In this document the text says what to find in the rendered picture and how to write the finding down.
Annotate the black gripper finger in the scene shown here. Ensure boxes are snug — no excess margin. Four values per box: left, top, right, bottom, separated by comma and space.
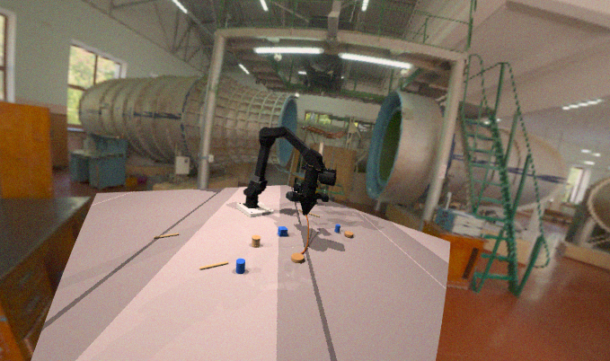
298, 200, 308, 216
305, 199, 318, 215

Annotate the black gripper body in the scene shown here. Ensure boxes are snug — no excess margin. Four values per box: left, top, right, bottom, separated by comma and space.
286, 180, 329, 202

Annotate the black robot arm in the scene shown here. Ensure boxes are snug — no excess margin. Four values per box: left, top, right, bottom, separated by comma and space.
243, 127, 337, 208

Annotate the small wooden cylinder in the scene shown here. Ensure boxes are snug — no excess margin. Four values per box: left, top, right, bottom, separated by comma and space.
252, 235, 261, 248

